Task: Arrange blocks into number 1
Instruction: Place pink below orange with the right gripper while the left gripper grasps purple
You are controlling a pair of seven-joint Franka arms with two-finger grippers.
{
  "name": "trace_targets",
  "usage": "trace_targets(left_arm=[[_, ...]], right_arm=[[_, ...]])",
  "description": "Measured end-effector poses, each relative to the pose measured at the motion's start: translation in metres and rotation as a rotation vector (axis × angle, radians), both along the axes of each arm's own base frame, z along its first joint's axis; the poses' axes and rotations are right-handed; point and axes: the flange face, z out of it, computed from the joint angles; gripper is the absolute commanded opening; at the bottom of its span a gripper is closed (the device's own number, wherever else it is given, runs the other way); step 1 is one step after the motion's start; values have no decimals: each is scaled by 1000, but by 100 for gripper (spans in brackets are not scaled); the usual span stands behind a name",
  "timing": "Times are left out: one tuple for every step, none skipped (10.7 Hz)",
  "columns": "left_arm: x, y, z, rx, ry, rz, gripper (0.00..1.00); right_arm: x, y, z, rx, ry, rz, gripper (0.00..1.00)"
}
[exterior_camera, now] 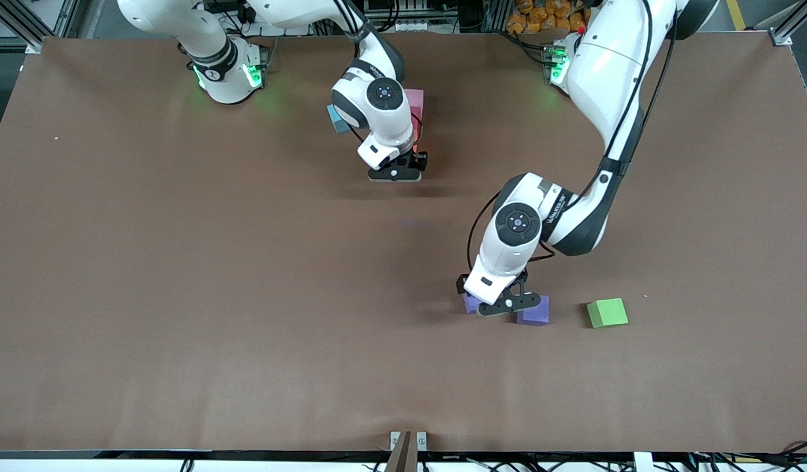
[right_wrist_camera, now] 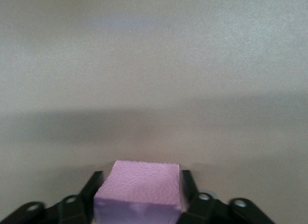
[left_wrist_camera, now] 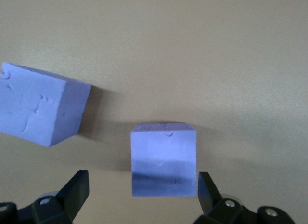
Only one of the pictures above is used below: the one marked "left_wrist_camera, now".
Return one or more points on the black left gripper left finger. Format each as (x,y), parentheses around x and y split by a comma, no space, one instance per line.
(74,197)

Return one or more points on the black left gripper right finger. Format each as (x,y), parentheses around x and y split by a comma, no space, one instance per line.
(208,195)

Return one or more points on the purple foam block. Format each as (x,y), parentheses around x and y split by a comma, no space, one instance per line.
(163,156)
(36,106)

